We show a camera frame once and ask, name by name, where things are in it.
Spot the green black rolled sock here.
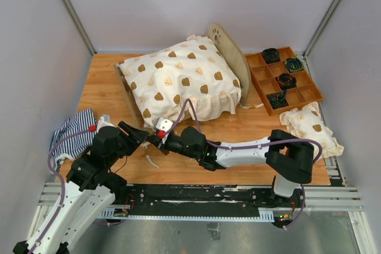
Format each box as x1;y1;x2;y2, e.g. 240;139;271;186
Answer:
283;57;303;73

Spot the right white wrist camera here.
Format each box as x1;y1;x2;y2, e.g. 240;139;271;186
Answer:
155;117;173;139

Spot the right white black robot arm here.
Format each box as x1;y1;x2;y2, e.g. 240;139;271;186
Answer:
147;127;314;206

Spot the dark green rolled sock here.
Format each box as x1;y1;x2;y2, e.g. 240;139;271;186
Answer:
267;90;288;109

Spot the bear print bed cushion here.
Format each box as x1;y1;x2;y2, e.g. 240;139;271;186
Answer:
117;35;264;168

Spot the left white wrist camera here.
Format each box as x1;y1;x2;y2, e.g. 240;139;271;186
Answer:
96;114;115;133

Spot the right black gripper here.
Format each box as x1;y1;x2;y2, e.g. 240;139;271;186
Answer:
145;133;199;160

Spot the small bear print pillow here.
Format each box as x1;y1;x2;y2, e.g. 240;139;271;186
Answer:
279;102;344;159

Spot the right aluminium frame post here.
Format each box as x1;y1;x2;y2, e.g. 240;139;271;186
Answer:
302;0;343;58

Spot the black orange rolled sock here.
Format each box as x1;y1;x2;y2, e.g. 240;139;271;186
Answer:
275;73;297;90

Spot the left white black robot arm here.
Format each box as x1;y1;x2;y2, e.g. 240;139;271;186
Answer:
13;121;149;253

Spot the white slotted cable duct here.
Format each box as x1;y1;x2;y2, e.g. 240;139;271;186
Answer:
97;207;275;222

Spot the wooden pet bed frame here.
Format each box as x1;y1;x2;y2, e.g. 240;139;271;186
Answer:
115;23;252;128

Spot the aluminium frame post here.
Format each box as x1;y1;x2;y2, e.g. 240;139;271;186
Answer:
60;0;96;56
302;0;343;58

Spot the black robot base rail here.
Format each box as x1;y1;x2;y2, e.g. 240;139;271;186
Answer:
108;184;302;214

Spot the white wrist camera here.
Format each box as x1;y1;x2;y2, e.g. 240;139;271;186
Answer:
96;114;115;133
155;117;173;139

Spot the striped blue white cloth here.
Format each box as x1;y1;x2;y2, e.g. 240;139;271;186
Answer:
49;108;96;172

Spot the left aluminium frame post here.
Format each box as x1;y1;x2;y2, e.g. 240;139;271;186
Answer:
60;0;96;56

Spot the orange wooden compartment tray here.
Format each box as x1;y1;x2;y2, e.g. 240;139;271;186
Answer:
246;46;324;116

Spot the black rolled sock back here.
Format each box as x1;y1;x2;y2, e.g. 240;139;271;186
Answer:
261;48;280;64

